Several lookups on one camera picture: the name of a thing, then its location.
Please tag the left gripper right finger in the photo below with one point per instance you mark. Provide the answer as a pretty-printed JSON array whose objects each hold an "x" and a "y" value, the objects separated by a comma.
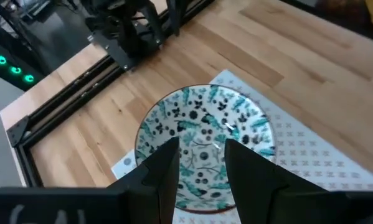
[{"x": 282, "y": 202}]

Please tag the white perforated metal shelf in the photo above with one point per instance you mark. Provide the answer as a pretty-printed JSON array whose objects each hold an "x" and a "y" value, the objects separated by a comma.
[{"x": 314, "y": 155}]

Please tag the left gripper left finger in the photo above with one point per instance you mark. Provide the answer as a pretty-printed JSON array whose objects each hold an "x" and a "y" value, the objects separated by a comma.
[{"x": 127, "y": 202}]

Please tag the teal floral patterned ceramic bowl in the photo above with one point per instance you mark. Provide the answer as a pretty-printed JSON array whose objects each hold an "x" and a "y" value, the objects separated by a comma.
[{"x": 205, "y": 124}]

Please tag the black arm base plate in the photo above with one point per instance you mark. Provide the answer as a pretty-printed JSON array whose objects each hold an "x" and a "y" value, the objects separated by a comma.
[{"x": 117, "y": 53}]

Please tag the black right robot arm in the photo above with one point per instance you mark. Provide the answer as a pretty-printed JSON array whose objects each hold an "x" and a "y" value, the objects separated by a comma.
[{"x": 124, "y": 25}]

